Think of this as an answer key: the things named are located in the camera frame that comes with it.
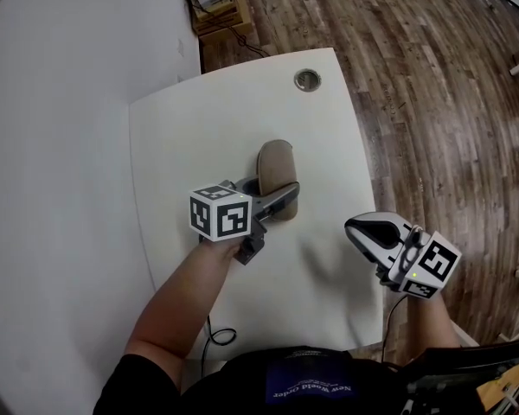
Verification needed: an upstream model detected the person's black printed shirt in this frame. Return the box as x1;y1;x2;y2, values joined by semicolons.
93;346;416;415

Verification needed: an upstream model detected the black harness strap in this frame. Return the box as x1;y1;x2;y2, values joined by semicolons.
404;338;519;415

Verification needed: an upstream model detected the small white table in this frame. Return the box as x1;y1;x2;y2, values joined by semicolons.
128;48;384;361

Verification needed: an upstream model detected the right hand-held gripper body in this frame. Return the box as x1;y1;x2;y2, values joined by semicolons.
375;227;463;301

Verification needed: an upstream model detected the large cardboard box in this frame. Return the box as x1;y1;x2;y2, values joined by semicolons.
192;10;254;37

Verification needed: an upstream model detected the short black floor cable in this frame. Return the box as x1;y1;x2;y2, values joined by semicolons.
215;20;270;58

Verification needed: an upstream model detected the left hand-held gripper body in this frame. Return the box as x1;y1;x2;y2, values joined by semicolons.
189;179;269;266

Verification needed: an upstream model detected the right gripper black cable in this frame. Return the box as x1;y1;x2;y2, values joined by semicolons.
380;294;410;365

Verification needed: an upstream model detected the brown oval pad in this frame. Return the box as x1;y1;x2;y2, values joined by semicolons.
255;139;301;223

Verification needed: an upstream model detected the person's right forearm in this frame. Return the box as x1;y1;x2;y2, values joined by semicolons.
404;290;462;362

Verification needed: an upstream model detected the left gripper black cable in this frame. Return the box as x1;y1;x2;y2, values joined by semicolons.
201;316;238;378

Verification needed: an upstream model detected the round table cable grommet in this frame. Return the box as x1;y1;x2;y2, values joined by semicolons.
293;68;324;92

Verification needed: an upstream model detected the wooden board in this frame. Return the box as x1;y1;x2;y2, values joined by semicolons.
475;359;519;415

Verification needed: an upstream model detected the person's left forearm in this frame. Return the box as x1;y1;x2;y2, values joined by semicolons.
124;236;243;361

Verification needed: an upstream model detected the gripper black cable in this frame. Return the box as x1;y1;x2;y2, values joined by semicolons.
380;294;410;365
201;316;238;378

